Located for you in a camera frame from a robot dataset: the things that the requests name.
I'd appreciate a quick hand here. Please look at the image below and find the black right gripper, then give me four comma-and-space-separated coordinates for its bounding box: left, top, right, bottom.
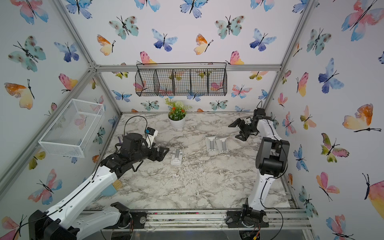
229, 118, 258, 141

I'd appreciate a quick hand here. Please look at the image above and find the grey folding phone stand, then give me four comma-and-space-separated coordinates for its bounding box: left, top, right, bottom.
206, 136, 217, 152

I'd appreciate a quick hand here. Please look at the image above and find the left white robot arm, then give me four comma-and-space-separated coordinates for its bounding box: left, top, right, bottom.
27, 130, 170, 240

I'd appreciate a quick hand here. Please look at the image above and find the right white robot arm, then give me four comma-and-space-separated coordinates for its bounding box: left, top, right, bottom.
229, 108, 290, 211

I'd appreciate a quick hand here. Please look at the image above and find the white flower pot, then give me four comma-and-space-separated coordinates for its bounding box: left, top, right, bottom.
169, 117, 186, 130

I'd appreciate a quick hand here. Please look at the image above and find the green artificial plant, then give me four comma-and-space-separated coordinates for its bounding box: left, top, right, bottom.
165, 98, 192, 121

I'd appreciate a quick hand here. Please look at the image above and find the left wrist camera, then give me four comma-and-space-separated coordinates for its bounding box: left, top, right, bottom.
145, 127, 158, 149

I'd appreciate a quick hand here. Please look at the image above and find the black wire wall basket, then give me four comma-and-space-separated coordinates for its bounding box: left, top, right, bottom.
134, 62, 228, 97

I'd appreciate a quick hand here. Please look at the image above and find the blue handled brush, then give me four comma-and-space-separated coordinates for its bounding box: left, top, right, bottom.
101, 180, 123, 197

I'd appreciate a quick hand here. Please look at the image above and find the white mesh wall basket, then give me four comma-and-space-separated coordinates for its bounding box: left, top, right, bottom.
38, 99, 105, 158

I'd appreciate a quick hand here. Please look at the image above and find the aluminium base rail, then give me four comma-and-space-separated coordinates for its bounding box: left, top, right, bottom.
80, 208, 313, 232

